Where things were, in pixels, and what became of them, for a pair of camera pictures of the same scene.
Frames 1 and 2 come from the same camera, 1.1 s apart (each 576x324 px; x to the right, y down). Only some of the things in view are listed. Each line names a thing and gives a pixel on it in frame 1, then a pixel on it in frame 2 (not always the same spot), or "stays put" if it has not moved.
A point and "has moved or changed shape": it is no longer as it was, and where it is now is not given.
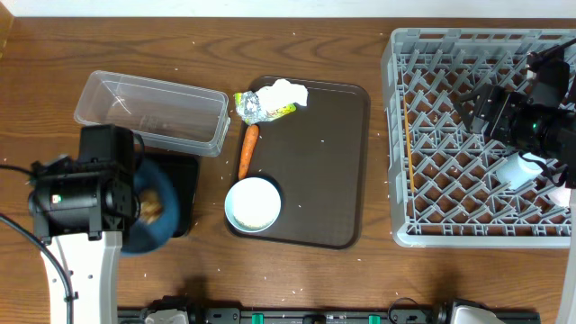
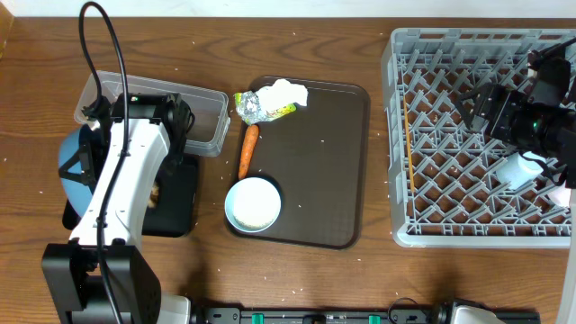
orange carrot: x=249 y=144 stays put
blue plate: x=149 y=238 has moved or changed shape
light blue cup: x=517 y=172 stays put
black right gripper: x=484 y=111 stays put
